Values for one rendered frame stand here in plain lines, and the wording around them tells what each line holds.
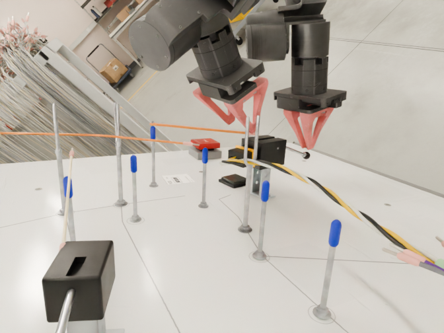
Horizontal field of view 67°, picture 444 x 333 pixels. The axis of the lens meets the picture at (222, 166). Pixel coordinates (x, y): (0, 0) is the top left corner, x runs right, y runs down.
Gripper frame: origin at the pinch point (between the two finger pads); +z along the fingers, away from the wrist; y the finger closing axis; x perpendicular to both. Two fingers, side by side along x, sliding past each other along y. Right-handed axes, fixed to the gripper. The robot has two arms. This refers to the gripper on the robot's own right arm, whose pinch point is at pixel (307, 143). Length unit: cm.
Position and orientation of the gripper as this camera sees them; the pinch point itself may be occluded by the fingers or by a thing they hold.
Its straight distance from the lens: 60.1
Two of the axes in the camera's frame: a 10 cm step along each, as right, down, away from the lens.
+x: 7.6, -3.2, 5.6
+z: 0.8, 9.1, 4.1
